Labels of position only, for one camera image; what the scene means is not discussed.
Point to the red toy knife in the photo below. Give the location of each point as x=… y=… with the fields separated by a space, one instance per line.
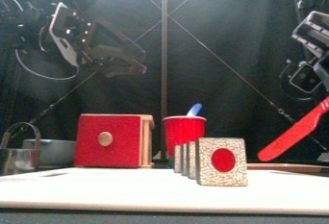
x=291 y=136

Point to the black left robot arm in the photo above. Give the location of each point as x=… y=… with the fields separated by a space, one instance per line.
x=17 y=16

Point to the toy sushi piece red centre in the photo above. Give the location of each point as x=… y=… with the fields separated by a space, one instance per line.
x=185 y=159
x=223 y=161
x=177 y=159
x=192 y=159

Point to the white cutting board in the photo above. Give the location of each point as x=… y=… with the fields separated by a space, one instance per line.
x=141 y=191

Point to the wooden plate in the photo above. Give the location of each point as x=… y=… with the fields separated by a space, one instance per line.
x=286 y=168

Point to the blue plastic spoon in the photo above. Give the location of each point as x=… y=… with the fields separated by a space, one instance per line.
x=193 y=110

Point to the red wooden box with knob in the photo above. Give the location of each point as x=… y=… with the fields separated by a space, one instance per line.
x=109 y=141

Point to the red plastic cup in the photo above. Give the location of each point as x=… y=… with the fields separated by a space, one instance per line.
x=183 y=131

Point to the grey metal pan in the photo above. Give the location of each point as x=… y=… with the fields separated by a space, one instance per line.
x=54 y=151

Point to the vertical metal frame pole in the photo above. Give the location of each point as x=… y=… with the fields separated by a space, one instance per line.
x=164 y=48

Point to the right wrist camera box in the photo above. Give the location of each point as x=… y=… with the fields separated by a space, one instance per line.
x=306 y=78

